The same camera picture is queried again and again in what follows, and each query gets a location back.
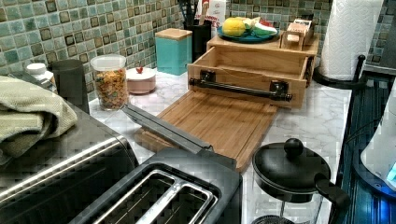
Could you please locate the black toaster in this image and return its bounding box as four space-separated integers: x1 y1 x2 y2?
68 147 242 224

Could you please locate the teal canister with wooden lid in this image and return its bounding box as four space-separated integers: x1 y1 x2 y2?
155 28 192 76

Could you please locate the wooden spoon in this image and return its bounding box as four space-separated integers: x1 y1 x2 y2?
198 0 209 26

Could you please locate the pink bowl with white lid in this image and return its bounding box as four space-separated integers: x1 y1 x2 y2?
126 67 156 94

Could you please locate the yellow plush lemon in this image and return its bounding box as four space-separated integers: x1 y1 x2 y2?
221 18 246 36

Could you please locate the teal plate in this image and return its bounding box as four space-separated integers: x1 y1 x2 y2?
217 27 279 44

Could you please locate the black cylindrical container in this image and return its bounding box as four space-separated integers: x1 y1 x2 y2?
49 59 90 114

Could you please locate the white red paper box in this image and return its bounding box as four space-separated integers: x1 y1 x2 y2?
195 0 227 29

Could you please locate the wooden tea bag caddy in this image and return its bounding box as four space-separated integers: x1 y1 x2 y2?
279 19 315 50

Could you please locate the plush watermelon slice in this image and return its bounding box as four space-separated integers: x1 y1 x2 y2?
252 21 277 35

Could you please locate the black pot with lid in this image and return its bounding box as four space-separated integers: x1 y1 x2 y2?
251 138 351 224

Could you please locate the wooden drawer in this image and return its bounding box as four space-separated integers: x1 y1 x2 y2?
188 48 308 108

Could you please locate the clear cereal jar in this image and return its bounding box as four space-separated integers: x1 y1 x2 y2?
90 54 128 110

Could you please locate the white plastic bottle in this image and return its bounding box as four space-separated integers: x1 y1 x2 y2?
26 63 57 92

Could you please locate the black paper towel holder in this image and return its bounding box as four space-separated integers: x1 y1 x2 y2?
312 54 367 90

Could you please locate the white paper towel roll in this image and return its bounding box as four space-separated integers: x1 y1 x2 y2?
318 0 384 81

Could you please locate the black metal drawer handle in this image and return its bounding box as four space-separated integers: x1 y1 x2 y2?
189 70 293 102

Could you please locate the black utensil holder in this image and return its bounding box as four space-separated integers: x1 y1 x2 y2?
183 20 211 62

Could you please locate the bamboo cutting board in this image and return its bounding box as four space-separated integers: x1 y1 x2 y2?
134 90 278 174

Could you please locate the green folded towel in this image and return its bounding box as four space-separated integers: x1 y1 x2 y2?
0 77 78 165

